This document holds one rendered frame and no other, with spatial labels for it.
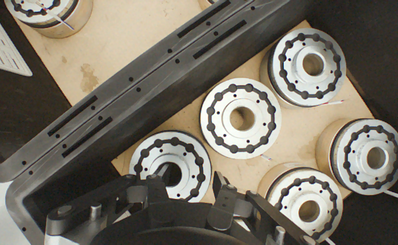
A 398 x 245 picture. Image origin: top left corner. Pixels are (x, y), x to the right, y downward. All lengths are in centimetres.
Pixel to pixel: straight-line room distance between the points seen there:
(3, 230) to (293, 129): 46
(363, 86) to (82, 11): 43
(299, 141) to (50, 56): 40
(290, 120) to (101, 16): 33
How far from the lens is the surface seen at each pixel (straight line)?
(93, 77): 25
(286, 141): 23
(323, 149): 25
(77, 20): 29
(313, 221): 24
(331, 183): 24
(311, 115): 25
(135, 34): 25
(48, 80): 29
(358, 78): 31
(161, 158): 16
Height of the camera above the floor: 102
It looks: 89 degrees down
